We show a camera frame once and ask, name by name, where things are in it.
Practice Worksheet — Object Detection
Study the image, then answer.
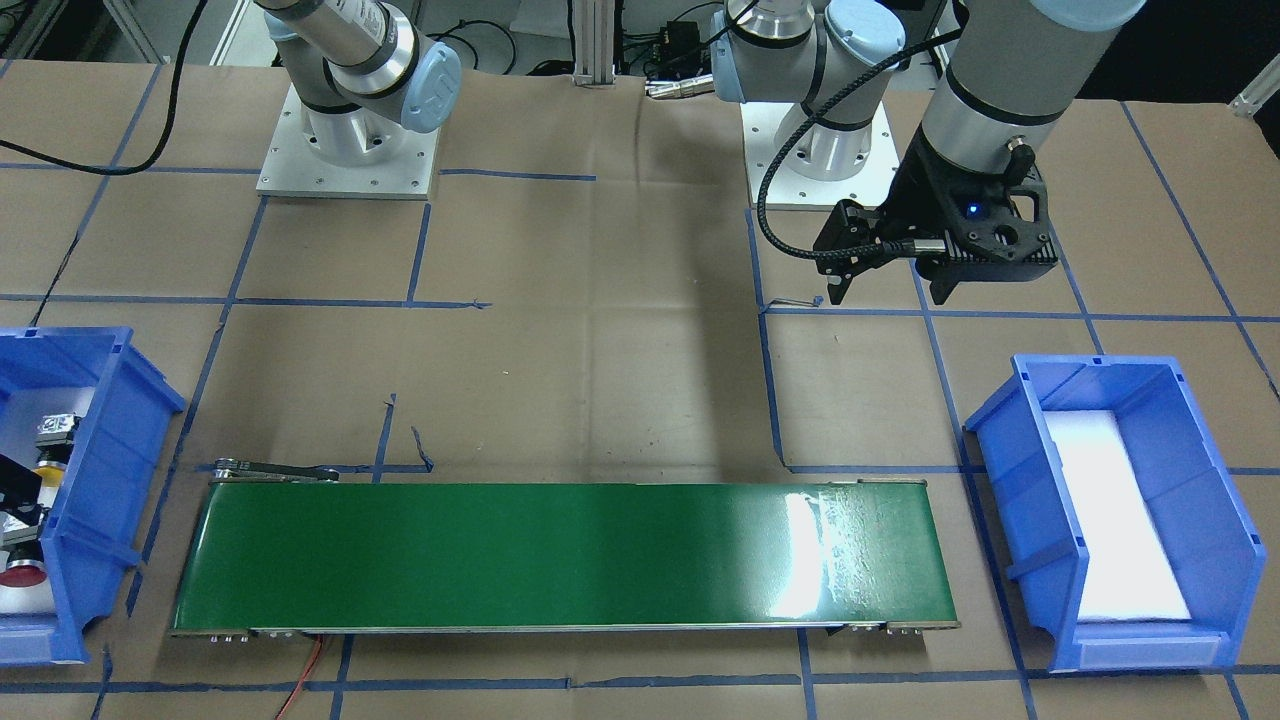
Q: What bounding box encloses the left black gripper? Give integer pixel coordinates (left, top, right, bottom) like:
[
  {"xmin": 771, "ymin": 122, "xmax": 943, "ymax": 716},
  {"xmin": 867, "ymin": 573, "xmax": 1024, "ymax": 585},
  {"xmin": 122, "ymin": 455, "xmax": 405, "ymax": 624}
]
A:
[{"xmin": 812, "ymin": 129, "xmax": 1011, "ymax": 306}]

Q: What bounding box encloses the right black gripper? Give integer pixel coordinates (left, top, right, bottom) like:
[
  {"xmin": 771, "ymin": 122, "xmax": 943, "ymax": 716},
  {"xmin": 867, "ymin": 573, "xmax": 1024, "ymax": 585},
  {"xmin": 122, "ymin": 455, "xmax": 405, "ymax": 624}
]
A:
[{"xmin": 1, "ymin": 455, "xmax": 44, "ymax": 521}]

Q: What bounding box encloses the yellow mushroom push button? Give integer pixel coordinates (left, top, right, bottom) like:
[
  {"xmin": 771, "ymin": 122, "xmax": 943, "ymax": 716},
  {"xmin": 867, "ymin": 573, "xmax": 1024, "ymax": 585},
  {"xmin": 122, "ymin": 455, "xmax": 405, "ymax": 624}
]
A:
[{"xmin": 35, "ymin": 413, "xmax": 82, "ymax": 489}]

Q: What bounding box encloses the red mushroom push button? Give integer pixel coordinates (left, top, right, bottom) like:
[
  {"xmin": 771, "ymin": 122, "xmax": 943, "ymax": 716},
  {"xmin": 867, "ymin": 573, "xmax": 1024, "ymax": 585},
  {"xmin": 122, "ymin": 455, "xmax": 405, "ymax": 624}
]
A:
[{"xmin": 1, "ymin": 523, "xmax": 49, "ymax": 589}]

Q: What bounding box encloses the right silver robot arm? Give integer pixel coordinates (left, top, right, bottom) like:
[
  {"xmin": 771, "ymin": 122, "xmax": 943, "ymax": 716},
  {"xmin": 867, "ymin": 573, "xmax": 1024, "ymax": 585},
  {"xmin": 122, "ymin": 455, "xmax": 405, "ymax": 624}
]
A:
[{"xmin": 3, "ymin": 1, "xmax": 461, "ymax": 370}]

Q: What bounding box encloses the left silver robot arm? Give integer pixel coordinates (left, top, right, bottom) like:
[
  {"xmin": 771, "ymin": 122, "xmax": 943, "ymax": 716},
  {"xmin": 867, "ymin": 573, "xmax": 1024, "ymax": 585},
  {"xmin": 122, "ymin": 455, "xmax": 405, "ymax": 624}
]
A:
[{"xmin": 709, "ymin": 1, "xmax": 1142, "ymax": 304}]

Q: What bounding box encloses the blue plastic bin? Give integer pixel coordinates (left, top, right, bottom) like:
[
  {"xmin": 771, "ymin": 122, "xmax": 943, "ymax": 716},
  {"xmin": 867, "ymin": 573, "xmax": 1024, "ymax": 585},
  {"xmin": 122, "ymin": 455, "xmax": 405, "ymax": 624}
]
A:
[
  {"xmin": 966, "ymin": 354, "xmax": 1266, "ymax": 673},
  {"xmin": 1, "ymin": 327, "xmax": 186, "ymax": 667}
]

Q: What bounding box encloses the green conveyor belt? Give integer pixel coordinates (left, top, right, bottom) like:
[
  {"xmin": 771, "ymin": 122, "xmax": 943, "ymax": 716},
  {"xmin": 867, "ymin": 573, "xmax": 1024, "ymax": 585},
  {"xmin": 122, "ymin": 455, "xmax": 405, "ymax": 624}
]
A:
[{"xmin": 170, "ymin": 480, "xmax": 960, "ymax": 635}]

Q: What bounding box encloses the black braided cable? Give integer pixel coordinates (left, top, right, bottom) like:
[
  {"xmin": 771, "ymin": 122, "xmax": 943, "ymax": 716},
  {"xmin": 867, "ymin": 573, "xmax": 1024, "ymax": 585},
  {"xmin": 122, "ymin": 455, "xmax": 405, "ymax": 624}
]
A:
[{"xmin": 754, "ymin": 28, "xmax": 963, "ymax": 265}]

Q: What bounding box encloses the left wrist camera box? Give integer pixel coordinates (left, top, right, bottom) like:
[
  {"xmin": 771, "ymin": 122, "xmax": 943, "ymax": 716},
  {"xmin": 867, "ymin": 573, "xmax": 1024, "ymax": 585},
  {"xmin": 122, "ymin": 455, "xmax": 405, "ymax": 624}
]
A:
[{"xmin": 915, "ymin": 170, "xmax": 1059, "ymax": 283}]

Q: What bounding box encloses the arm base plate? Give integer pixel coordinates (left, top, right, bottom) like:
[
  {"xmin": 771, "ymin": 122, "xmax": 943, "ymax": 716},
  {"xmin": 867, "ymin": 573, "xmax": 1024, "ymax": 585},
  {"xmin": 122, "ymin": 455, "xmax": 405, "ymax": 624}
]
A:
[
  {"xmin": 256, "ymin": 87, "xmax": 442, "ymax": 201},
  {"xmin": 741, "ymin": 102, "xmax": 899, "ymax": 210}
]

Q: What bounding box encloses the red black wire pair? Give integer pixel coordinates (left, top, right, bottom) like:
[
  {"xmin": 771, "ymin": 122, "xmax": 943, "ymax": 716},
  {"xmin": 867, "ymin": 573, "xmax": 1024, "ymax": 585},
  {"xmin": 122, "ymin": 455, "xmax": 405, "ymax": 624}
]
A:
[{"xmin": 274, "ymin": 634, "xmax": 332, "ymax": 720}]

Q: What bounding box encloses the aluminium frame post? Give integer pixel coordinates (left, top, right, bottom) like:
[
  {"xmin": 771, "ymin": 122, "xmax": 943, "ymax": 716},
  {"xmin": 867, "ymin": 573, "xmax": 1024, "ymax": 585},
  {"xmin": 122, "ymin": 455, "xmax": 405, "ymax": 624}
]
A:
[{"xmin": 568, "ymin": 1, "xmax": 622, "ymax": 87}]

